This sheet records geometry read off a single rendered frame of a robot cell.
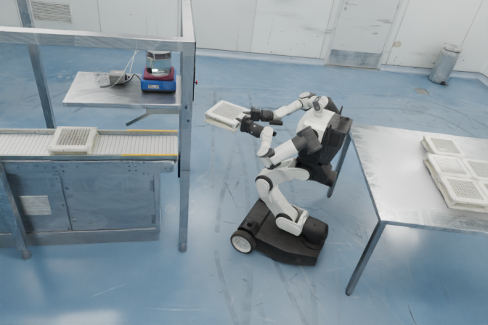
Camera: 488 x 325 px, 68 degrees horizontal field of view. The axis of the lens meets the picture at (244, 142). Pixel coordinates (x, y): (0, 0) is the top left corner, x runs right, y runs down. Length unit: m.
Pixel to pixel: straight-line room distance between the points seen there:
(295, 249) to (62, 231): 1.70
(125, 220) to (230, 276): 0.87
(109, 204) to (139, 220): 0.26
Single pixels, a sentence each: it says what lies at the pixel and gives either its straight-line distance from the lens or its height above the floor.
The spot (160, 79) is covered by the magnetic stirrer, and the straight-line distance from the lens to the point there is 2.17.
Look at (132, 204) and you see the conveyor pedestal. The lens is 2.73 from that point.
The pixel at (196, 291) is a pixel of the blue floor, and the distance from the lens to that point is 2.76.
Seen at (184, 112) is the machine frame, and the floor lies 1.25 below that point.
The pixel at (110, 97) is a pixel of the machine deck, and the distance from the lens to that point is 2.16.
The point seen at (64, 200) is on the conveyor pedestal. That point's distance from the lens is 2.77.
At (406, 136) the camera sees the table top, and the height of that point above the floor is 0.82.
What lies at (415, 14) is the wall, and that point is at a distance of 6.71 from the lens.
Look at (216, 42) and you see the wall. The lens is 6.11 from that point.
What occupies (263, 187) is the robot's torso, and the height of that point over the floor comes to 0.56.
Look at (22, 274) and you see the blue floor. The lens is 3.06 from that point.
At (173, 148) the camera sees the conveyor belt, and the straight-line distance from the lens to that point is 2.47.
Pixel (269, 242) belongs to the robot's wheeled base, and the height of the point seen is 0.17.
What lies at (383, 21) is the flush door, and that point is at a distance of 6.53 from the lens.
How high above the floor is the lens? 2.34
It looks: 35 degrees down
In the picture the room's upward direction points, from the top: 8 degrees clockwise
